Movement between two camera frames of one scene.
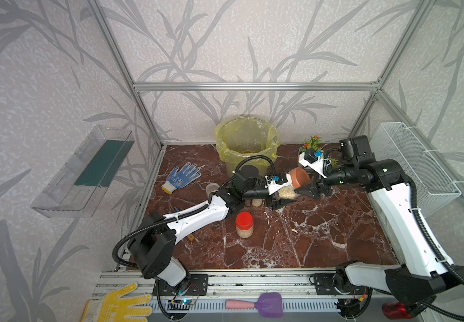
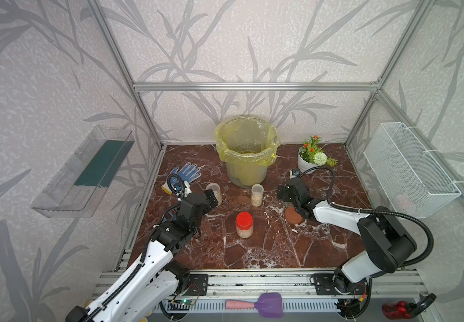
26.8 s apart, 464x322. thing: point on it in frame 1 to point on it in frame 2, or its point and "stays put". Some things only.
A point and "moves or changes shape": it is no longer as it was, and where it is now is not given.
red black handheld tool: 396,310 stays put
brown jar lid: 300,177 moves or changes shape
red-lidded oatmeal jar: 244,223 stays put
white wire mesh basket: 433,189 stays put
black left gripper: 269,202 to 211,198
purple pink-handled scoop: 269,304 stays put
